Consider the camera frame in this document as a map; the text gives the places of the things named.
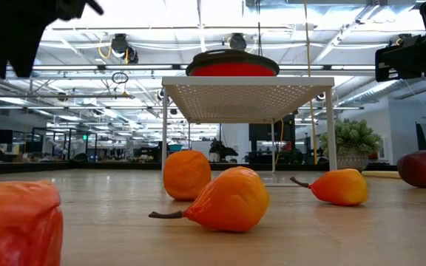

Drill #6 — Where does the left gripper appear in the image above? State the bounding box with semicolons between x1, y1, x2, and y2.
0;0;105;80

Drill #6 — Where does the dark red apple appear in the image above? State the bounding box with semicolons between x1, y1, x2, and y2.
396;150;426;189

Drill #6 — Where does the red and grey colander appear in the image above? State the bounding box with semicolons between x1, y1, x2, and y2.
185;49;280;78

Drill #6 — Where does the orange mandarin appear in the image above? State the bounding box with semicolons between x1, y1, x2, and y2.
163;149;212;202

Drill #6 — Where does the green succulent in pot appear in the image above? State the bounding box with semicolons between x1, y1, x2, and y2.
319;117;383;173

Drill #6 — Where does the pale yellow banana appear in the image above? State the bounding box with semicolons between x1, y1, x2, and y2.
360;170;402;180

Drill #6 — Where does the white perforated metal shelf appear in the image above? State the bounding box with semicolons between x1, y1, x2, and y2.
160;76;338;187

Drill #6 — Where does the black ceiling cable reel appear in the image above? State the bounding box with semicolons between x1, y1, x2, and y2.
393;33;416;47
229;33;249;52
109;33;139;64

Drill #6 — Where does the yellow hanging power cord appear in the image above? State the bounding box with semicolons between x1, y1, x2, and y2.
302;0;320;166

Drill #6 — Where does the hanging black cable loop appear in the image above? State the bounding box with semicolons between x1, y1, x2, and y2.
111;71;129;85

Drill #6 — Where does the black table frame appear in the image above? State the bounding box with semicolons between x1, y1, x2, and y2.
0;161;401;177

